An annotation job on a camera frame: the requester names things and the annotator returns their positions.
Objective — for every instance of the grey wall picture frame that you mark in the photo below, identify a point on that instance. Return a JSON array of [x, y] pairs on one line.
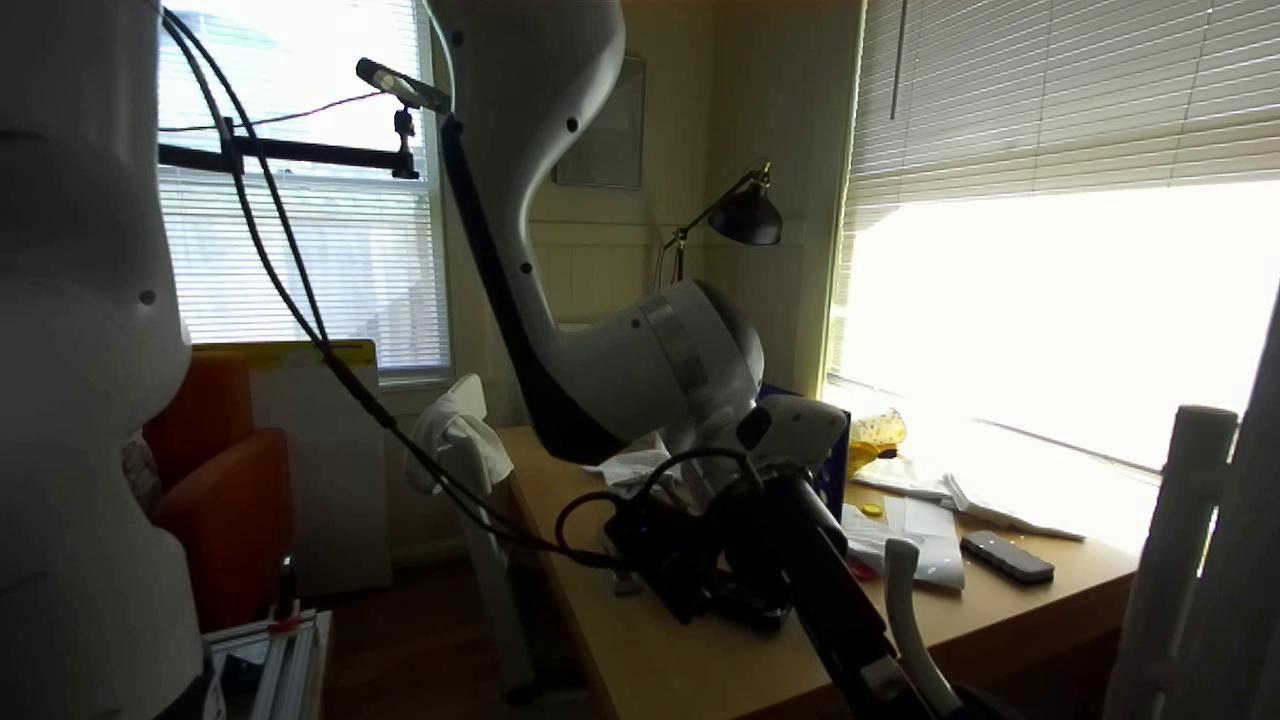
[[623, 140]]

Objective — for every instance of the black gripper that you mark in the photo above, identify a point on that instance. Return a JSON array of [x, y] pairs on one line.
[[823, 561]]

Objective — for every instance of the wide white window blinds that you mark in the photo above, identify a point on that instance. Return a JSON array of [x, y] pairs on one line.
[[1175, 121]]

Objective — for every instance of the white box with tools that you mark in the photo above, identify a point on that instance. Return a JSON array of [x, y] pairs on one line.
[[267, 665]]

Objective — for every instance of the orange armchair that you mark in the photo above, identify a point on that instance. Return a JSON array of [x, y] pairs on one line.
[[227, 520]]

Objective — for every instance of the white cloth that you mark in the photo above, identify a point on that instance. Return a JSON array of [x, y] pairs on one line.
[[460, 442]]

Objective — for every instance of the yellow snack bag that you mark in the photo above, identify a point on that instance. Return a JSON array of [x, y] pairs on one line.
[[880, 436]]

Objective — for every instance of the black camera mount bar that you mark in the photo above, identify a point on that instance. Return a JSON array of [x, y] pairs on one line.
[[304, 149]]

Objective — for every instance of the white chair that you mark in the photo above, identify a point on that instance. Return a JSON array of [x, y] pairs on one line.
[[492, 584]]

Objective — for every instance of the black floor lamp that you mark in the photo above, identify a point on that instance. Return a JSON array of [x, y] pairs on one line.
[[750, 217]]

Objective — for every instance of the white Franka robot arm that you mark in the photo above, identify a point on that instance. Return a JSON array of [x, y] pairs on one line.
[[93, 400]]

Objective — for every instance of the narrow window with blinds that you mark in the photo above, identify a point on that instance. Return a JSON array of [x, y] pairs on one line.
[[361, 266]]

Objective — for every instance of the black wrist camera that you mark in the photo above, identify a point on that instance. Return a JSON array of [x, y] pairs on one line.
[[666, 532]]

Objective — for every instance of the white canvas board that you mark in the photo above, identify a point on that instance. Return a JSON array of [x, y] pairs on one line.
[[320, 452]]

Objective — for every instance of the black remote control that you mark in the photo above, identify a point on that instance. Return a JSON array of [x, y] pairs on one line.
[[1007, 559]]

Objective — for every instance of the yellow game disc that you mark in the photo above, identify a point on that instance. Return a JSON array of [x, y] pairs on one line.
[[874, 504]]

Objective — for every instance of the white paper sheet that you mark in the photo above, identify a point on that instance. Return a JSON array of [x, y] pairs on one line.
[[973, 504]]

